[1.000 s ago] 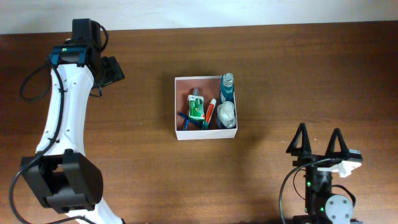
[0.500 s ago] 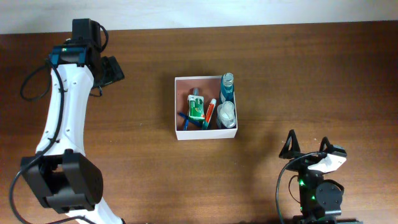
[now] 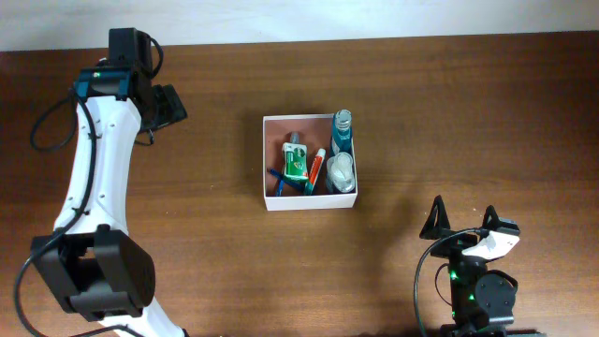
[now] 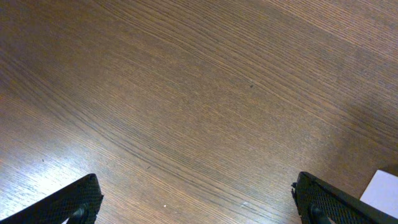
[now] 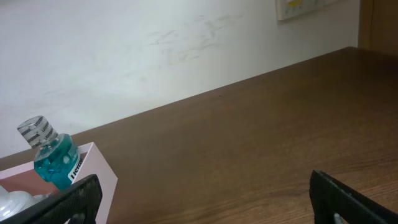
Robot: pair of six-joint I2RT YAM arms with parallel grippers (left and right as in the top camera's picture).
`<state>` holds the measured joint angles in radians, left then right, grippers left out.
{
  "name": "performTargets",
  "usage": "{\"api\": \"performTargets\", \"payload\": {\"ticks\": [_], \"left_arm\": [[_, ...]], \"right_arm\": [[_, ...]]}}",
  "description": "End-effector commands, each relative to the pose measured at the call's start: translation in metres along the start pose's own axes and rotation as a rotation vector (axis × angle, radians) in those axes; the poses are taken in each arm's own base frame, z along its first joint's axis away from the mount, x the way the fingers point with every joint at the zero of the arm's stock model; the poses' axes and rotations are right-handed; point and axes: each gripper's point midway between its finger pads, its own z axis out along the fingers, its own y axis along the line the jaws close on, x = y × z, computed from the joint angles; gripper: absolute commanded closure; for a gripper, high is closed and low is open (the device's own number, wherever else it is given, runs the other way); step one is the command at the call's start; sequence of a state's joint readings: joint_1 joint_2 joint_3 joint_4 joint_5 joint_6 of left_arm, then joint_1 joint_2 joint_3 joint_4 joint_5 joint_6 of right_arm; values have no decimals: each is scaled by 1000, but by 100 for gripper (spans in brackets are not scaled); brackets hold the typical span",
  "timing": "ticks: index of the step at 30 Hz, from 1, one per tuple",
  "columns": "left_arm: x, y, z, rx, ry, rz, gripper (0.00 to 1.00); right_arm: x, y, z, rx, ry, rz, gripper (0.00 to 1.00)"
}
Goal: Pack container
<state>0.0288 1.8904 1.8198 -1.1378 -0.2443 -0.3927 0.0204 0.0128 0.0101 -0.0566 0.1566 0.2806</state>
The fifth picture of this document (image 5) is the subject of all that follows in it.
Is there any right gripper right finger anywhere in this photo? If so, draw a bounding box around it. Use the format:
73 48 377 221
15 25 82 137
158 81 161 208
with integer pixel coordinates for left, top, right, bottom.
309 170 397 224

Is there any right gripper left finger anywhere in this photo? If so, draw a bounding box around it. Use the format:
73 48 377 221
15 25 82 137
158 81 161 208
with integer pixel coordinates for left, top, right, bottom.
1 174 103 224

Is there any teal mouthwash bottle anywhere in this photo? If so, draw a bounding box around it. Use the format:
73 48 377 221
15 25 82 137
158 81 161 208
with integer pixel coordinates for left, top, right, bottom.
17 116 82 190

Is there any blue hand soap pump bottle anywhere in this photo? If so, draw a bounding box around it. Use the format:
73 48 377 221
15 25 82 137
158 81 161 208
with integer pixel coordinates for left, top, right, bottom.
0 187 50 221

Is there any white cardboard box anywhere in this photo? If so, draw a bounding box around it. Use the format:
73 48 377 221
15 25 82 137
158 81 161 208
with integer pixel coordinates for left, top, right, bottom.
1 142 118 223

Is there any brown wooden panel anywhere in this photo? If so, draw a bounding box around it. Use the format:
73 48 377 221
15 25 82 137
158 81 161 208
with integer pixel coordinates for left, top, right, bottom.
358 0 397 55

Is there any white wall switch plate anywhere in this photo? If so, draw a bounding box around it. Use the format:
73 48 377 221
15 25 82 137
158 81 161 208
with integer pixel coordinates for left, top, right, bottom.
275 0 338 21

